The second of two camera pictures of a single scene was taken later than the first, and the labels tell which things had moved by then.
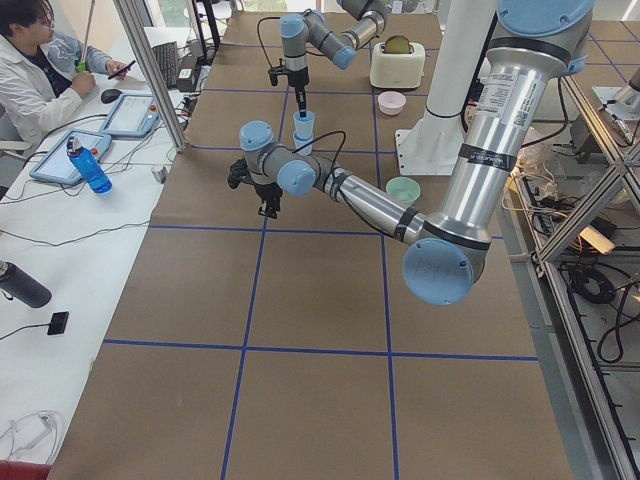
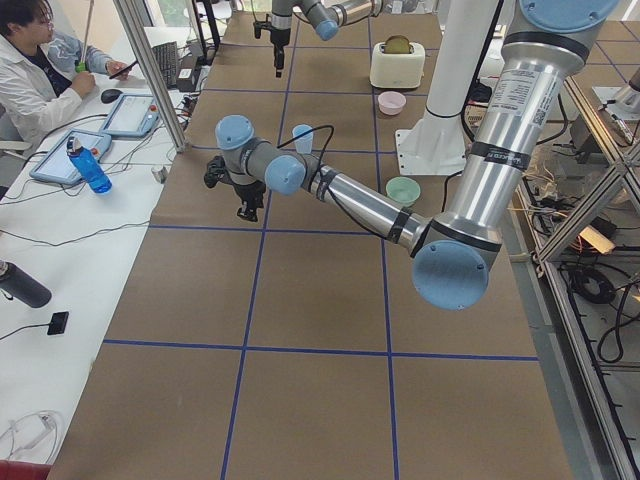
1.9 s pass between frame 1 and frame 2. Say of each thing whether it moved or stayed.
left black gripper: moved
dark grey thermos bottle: stayed
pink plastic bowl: stayed
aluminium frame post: stayed
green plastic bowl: stayed
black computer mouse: stayed
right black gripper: moved
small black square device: stayed
